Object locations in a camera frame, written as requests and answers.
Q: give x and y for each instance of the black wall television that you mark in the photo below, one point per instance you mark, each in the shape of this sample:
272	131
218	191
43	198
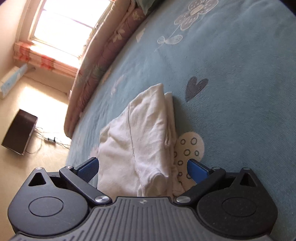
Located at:
19	132

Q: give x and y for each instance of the green pillow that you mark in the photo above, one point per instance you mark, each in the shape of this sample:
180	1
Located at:
148	4

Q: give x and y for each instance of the white wall air conditioner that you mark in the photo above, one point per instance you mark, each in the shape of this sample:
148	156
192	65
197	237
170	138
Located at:
15	77

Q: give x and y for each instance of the pink curtain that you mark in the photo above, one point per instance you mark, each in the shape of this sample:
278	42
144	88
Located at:
44	59

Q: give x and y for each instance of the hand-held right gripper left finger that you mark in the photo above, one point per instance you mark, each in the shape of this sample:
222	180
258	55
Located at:
88	168

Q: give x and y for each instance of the white printed long-sleeve shirt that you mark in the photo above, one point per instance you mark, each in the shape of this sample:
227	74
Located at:
148	139

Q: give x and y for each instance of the pink floral folded quilt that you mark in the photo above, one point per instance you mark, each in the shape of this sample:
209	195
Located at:
99	64

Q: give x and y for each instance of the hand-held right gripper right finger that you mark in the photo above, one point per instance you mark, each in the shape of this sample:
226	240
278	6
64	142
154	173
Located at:
196	170

